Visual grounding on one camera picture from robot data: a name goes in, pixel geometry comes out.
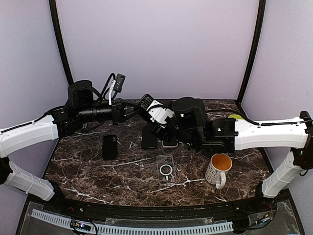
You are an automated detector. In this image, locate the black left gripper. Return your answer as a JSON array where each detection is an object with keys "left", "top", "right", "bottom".
[{"left": 77, "top": 97, "right": 143, "bottom": 125}]

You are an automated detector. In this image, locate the white phone dark screen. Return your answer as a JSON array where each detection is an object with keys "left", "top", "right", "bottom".
[{"left": 162, "top": 139, "right": 178, "bottom": 148}]

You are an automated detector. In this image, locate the black phone case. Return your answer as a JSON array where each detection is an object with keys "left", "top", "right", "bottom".
[{"left": 141, "top": 126, "right": 157, "bottom": 149}]

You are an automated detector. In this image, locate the clear magsafe phone case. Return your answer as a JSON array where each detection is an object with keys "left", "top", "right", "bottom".
[{"left": 156, "top": 154, "right": 177, "bottom": 185}]

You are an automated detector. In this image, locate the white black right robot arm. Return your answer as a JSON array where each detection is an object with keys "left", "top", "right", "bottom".
[{"left": 145, "top": 97, "right": 313, "bottom": 212}]

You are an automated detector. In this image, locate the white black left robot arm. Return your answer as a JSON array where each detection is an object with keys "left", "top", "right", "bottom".
[{"left": 0, "top": 80, "right": 137, "bottom": 213}]

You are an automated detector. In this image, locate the white mug orange inside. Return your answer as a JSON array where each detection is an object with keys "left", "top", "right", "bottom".
[{"left": 205, "top": 153, "right": 233, "bottom": 190}]

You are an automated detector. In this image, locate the green bowl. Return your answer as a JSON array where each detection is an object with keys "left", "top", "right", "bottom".
[{"left": 228, "top": 114, "right": 244, "bottom": 120}]

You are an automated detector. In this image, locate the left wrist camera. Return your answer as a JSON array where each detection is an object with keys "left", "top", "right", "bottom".
[{"left": 101, "top": 73, "right": 126, "bottom": 105}]

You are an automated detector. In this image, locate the black left frame post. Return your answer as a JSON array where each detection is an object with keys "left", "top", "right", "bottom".
[{"left": 48, "top": 0, "right": 74, "bottom": 84}]

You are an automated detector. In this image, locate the black frame post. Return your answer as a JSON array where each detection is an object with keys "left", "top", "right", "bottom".
[
  {"left": 48, "top": 0, "right": 74, "bottom": 84},
  {"left": 237, "top": 0, "right": 267, "bottom": 105}
]

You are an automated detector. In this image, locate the black front rail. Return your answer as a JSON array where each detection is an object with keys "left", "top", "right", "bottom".
[{"left": 24, "top": 190, "right": 291, "bottom": 222}]

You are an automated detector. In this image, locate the white slotted cable duct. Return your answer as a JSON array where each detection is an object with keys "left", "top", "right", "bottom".
[{"left": 31, "top": 209, "right": 234, "bottom": 235}]

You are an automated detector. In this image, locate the black right frame post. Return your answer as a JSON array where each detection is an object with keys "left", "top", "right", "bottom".
[{"left": 237, "top": 0, "right": 267, "bottom": 105}]

